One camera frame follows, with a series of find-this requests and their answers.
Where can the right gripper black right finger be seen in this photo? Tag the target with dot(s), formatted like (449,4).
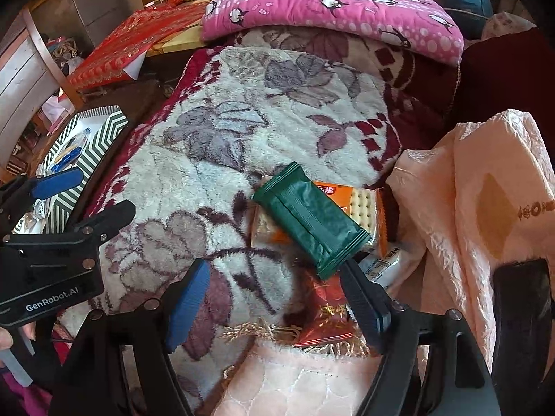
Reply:
(430,364)

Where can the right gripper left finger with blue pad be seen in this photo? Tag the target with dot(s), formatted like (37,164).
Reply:
(93,378)

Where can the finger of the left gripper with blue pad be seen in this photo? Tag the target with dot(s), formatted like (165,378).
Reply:
(49,186)

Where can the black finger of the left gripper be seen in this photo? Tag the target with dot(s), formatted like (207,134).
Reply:
(104,225)

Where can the striped green white cardboard box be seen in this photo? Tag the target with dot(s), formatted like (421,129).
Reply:
(51,215)

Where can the red brown snack packet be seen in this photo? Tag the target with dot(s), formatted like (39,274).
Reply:
(327,319)

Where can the orange cracker packet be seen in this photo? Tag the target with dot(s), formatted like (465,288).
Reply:
(365,207)

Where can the dark green wafer packet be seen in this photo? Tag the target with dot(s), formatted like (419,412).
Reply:
(310,218)

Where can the blue edged biscuit packet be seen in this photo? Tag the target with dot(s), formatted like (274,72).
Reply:
(70,151)

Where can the white small snack packet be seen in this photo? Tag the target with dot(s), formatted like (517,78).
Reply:
(384,271)

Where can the wooden chair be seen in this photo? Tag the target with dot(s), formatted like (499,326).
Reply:
(29,76)

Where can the red embroidered cloth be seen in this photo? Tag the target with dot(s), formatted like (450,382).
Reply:
(128,41)

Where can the peach plastic bag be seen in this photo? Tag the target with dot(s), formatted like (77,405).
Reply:
(481,198)

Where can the floral fleece blanket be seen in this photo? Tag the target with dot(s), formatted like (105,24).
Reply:
(341,106)

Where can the pink penguin quilt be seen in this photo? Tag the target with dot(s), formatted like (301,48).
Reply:
(421,26)

